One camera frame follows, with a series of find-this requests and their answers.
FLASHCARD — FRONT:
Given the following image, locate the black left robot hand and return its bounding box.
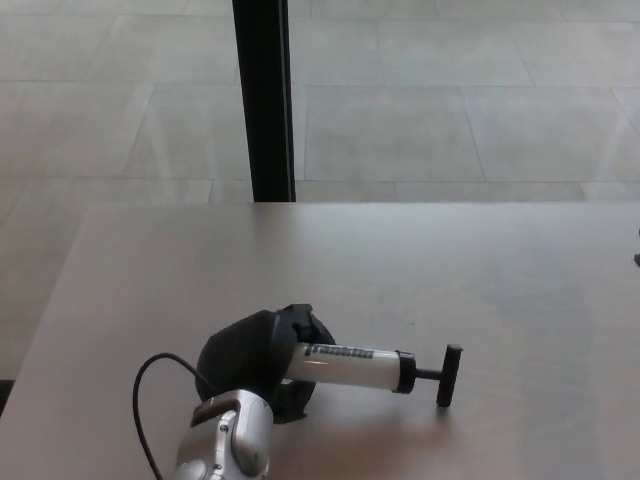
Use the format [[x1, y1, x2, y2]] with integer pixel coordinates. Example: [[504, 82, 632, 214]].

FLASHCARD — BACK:
[[194, 303, 334, 425]]

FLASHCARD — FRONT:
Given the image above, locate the white Franklin air pump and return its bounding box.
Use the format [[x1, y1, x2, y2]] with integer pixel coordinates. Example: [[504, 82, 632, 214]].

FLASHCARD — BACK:
[[294, 342, 464, 409]]

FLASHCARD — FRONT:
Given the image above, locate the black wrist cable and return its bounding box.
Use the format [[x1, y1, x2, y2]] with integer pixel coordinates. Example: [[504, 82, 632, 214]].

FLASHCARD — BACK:
[[132, 352, 216, 477]]

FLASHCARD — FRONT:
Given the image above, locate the black vertical frame post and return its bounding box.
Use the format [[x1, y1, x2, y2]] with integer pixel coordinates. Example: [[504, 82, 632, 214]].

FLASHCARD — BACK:
[[231, 0, 297, 203]]

